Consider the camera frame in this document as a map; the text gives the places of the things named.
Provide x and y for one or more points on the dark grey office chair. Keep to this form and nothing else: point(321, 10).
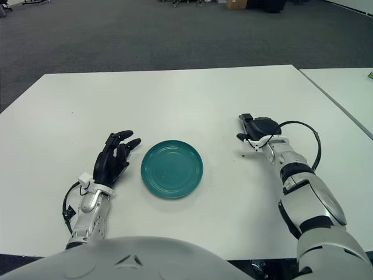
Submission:
point(4, 4)

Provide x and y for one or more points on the black cabinet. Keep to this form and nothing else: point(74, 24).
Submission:
point(266, 6)

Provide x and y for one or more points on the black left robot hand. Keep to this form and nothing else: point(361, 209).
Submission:
point(106, 166)

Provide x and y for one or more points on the small green item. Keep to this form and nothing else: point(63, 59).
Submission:
point(370, 74)

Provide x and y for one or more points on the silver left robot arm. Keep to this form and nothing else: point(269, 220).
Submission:
point(90, 207)

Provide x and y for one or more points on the white neighbouring table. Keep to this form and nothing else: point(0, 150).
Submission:
point(344, 87)

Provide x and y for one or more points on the grey robot torso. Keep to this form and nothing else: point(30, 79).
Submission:
point(116, 259)

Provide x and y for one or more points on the teal round plate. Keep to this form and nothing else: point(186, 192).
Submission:
point(172, 169)

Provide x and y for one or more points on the brown cardboard box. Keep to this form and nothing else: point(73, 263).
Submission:
point(236, 3)

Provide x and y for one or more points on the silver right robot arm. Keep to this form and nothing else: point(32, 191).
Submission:
point(291, 157)

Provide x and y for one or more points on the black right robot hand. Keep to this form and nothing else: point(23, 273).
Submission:
point(262, 128)

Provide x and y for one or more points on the black wheeled chair base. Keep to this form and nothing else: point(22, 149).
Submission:
point(183, 2)

